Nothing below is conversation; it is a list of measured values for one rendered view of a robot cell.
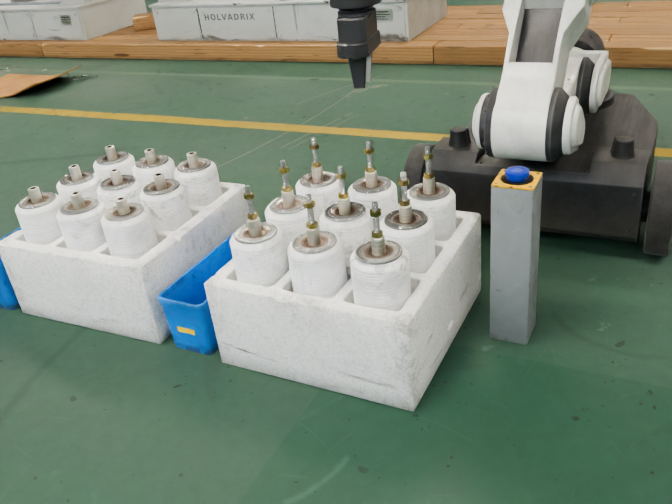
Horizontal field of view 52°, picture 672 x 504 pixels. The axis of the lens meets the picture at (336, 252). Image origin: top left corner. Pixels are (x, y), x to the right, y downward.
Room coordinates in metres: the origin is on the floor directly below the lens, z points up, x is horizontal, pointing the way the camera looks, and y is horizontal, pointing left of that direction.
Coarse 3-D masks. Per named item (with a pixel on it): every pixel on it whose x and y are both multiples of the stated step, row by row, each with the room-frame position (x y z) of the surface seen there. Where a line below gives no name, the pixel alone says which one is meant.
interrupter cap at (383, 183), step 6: (360, 180) 1.24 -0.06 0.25; (378, 180) 1.23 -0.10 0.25; (384, 180) 1.23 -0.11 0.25; (354, 186) 1.21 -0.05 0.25; (360, 186) 1.21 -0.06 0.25; (378, 186) 1.21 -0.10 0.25; (384, 186) 1.20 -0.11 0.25; (360, 192) 1.19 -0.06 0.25; (366, 192) 1.18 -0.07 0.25; (372, 192) 1.18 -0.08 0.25; (378, 192) 1.18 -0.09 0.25
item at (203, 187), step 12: (216, 168) 1.44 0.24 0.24; (180, 180) 1.40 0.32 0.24; (192, 180) 1.39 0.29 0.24; (204, 180) 1.40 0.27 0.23; (216, 180) 1.42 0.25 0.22; (192, 192) 1.39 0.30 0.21; (204, 192) 1.39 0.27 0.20; (216, 192) 1.41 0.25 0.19; (192, 204) 1.39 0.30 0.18; (204, 204) 1.39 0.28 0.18
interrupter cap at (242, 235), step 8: (264, 224) 1.10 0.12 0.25; (272, 224) 1.09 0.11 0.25; (240, 232) 1.08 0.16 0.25; (248, 232) 1.08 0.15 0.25; (264, 232) 1.07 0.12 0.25; (272, 232) 1.06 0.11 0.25; (240, 240) 1.04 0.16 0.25; (248, 240) 1.04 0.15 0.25; (256, 240) 1.04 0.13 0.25; (264, 240) 1.04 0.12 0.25
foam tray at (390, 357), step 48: (480, 240) 1.18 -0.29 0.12; (240, 288) 1.01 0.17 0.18; (288, 288) 1.01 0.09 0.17; (432, 288) 0.94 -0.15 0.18; (480, 288) 1.18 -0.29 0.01; (240, 336) 1.01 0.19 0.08; (288, 336) 0.96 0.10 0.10; (336, 336) 0.91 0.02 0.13; (384, 336) 0.87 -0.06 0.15; (432, 336) 0.93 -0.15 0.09; (336, 384) 0.92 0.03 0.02; (384, 384) 0.87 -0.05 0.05
